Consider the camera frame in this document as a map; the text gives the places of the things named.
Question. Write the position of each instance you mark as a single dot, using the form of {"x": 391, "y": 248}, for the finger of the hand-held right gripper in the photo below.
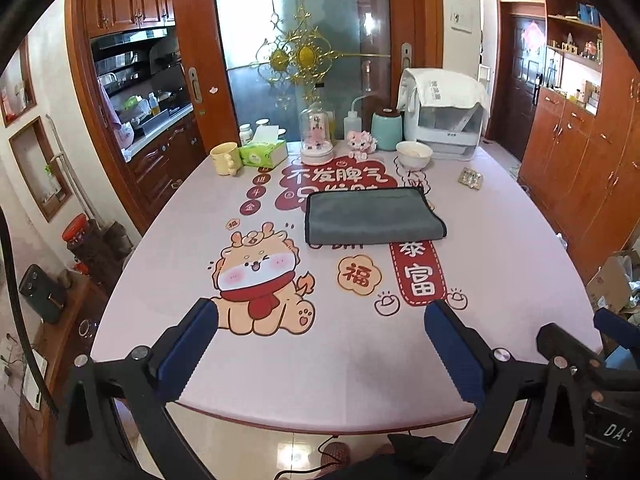
{"x": 567, "y": 345}
{"x": 620, "y": 327}

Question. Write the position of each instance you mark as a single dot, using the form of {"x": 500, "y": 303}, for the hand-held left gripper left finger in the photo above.
{"x": 186, "y": 347}

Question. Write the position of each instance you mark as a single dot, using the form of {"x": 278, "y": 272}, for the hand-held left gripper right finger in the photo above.
{"x": 452, "y": 355}

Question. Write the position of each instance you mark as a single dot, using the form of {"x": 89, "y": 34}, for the grey towel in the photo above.
{"x": 370, "y": 215}

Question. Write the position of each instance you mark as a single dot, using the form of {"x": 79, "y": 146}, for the cardboard box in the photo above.
{"x": 610, "y": 280}

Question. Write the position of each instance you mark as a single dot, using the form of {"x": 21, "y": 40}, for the pink printed tablecloth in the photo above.
{"x": 350, "y": 360}

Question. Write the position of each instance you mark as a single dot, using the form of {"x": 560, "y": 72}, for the person's dark trousers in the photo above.
{"x": 400, "y": 460}

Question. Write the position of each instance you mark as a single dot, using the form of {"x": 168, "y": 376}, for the wooden side table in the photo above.
{"x": 65, "y": 340}

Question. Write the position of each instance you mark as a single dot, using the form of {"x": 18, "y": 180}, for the red-brown slipper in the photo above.
{"x": 336, "y": 454}

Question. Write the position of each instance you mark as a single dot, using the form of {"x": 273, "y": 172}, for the black air fryer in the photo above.
{"x": 42, "y": 292}

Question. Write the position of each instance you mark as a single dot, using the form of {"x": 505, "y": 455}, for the white power strip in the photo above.
{"x": 35, "y": 382}

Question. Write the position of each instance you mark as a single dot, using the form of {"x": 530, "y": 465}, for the red-lidded jar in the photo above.
{"x": 76, "y": 235}

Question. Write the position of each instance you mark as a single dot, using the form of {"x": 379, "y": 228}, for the tall wooden cabinet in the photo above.
{"x": 590, "y": 160}

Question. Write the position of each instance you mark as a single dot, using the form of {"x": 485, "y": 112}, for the pill blister pack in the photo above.
{"x": 470, "y": 178}

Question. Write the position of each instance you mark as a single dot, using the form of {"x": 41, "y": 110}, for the yellow mug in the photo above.
{"x": 225, "y": 157}

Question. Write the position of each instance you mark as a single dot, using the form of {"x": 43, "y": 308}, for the white bowl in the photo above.
{"x": 414, "y": 155}

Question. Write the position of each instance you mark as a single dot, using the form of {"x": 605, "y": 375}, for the green tissue box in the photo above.
{"x": 262, "y": 156}

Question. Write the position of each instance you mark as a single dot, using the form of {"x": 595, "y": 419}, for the white pill bottle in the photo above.
{"x": 245, "y": 135}

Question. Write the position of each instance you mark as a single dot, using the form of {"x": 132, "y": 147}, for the white countertop appliance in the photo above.
{"x": 450, "y": 132}

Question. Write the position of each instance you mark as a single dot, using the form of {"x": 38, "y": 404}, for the pink flower toy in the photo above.
{"x": 361, "y": 141}

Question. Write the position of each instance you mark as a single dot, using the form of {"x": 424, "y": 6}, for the mint green canister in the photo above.
{"x": 386, "y": 130}

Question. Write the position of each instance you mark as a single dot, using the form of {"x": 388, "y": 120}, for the clear plastic wash bottle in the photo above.
{"x": 351, "y": 127}

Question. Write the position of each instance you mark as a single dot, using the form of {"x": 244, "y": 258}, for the glass dome with pink figure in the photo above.
{"x": 316, "y": 130}

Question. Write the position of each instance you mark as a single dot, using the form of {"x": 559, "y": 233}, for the dark brown door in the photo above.
{"x": 520, "y": 85}

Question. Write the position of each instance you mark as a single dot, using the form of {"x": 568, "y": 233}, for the white cloth cover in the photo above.
{"x": 440, "y": 85}

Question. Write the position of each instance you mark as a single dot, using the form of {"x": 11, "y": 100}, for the red door decoration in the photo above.
{"x": 532, "y": 36}

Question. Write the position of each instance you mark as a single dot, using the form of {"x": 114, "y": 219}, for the gold door ornament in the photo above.
{"x": 297, "y": 55}

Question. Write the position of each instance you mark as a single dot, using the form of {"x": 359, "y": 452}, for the white wall switch panel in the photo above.
{"x": 462, "y": 17}

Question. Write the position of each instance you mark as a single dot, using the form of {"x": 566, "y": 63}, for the wooden kitchen wall cabinet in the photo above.
{"x": 127, "y": 2}

